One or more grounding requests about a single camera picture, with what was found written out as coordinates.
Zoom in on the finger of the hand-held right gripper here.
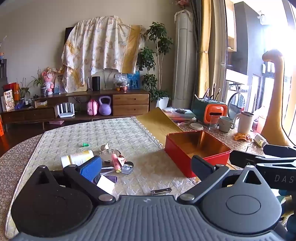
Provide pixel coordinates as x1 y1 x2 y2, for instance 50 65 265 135
229 150 273 169
263 144 296 158

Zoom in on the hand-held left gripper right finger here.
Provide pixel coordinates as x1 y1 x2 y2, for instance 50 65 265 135
177 155 266 205

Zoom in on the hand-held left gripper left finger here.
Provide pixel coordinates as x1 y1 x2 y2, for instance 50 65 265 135
35 156 116 206

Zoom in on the white bottle with yellow label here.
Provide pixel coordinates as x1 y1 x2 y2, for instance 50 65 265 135
60 150 94 169

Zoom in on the round silver mirror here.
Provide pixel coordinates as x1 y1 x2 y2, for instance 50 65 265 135
99 149 122 163

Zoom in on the pink tube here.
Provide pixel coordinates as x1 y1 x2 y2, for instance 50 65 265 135
111 153 122 174

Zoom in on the red tin box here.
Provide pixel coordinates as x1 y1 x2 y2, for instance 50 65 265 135
165 130 232 178

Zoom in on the silver nail clipper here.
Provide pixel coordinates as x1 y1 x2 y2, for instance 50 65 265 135
150 187 173 194

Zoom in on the small clear bottle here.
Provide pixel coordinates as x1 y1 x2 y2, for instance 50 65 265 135
253 134 269 148

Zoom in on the orange snack wrapper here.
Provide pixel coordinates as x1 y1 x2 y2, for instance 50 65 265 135
233 133 252 142

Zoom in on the white thermos cup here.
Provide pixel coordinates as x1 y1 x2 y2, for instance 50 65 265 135
235 111 255 135

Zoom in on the grey-green mug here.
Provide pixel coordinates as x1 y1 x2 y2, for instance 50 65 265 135
218 116 236 132

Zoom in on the clear drinking glass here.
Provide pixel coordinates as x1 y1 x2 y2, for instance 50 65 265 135
208 115 220 130

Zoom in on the yellow dinosaur plush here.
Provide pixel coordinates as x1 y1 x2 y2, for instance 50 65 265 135
260 49 292 147

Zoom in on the green orange storage box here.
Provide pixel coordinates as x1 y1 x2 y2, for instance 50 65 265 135
192 98 228 124

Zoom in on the washing machine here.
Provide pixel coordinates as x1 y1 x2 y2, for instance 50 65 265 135
225 80 248 116

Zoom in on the stack of books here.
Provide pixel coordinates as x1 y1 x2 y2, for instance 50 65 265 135
162 107 197 122

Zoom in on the pink toy suitcase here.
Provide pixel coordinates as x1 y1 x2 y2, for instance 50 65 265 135
87 99 100 115

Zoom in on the white router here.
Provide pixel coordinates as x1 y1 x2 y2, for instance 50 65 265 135
57 103 75 118

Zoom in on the purple kettlebell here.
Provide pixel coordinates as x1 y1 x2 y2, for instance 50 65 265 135
99 96 112 115

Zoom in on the yellow wood-pattern table mat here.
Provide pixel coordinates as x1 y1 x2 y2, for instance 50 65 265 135
135 107 232 183

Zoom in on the wooden cabinet drawer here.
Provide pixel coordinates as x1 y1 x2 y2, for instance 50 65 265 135
112 105 149 116
112 94 149 105

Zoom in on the wooden television cabinet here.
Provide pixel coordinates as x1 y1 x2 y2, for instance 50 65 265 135
0 89 152 130

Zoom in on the small potted plant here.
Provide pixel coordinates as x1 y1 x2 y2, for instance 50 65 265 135
17 79 31 105
31 70 48 96

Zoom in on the plastic bag of fruit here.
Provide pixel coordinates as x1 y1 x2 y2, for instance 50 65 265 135
113 74 129 91

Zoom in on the white shell-shaped ornament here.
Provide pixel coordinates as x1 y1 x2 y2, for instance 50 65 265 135
91 69 116 91

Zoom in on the pink doll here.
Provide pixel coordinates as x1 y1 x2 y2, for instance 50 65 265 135
43 67 58 94

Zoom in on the blue picture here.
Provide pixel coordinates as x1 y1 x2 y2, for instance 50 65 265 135
127 71 141 90

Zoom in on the printed snack box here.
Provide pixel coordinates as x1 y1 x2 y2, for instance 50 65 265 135
3 90 16 112

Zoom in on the orange gift bag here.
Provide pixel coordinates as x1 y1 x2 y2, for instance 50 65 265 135
3 82 21 100

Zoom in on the standing air conditioner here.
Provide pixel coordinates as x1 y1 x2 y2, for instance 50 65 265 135
173 10 194 107

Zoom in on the yellow curtain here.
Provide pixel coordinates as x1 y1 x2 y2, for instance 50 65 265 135
196 0 212 100

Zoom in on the floral cloth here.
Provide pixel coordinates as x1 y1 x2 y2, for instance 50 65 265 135
60 14 147 93

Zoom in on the black television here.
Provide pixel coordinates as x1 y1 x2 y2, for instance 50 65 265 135
64 27 75 42

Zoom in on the tall potted plant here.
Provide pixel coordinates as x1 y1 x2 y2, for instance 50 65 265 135
136 22 174 109

